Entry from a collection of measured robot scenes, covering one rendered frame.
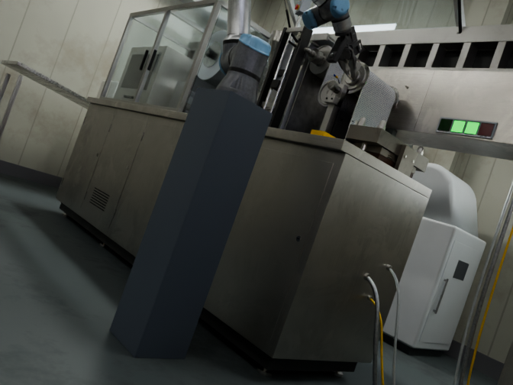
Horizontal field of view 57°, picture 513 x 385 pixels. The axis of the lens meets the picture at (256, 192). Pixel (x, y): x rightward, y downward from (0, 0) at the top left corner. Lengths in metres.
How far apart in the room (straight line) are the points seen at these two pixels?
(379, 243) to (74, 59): 4.07
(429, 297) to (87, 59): 4.01
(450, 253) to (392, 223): 1.28
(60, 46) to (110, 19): 0.61
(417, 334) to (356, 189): 1.65
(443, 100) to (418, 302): 1.44
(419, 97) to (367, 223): 0.75
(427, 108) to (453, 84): 0.15
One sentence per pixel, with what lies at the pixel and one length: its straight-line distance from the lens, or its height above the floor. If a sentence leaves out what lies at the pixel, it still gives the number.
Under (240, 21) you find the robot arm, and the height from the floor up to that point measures 1.19.
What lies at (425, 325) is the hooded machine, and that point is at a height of 0.22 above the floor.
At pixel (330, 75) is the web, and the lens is 2.31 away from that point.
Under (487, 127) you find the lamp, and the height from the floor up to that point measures 1.20.
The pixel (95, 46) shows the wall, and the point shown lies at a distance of 5.41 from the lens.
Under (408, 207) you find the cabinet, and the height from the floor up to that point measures 0.79.
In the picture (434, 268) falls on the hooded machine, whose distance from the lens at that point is 3.22.
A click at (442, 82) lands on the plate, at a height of 1.38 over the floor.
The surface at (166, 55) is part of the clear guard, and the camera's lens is 3.11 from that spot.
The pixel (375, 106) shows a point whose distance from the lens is 2.19.
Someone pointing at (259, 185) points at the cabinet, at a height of 0.66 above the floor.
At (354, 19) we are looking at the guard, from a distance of 2.80.
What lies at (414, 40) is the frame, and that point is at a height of 1.60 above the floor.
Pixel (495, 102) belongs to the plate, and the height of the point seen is 1.30.
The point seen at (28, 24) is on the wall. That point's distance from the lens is 5.22.
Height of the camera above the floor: 0.60
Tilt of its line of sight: 1 degrees up
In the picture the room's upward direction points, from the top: 20 degrees clockwise
